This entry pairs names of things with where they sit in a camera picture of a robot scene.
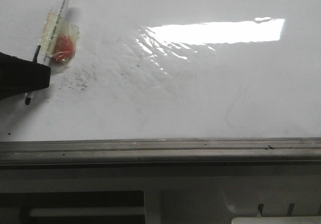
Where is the grey aluminium whiteboard frame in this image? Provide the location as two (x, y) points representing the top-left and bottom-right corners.
(1, 137), (320, 167)

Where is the white whiteboard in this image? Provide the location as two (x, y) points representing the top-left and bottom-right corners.
(1, 0), (320, 141)

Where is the white whiteboard marker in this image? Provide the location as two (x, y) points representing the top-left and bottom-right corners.
(24, 0), (76, 106)

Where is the red round magnet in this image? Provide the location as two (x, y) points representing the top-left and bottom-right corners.
(50, 35), (75, 64)

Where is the clear adhesive tape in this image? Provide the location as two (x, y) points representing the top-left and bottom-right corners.
(37, 7), (79, 66)

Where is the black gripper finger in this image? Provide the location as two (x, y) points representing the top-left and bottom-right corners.
(1, 53), (51, 100)

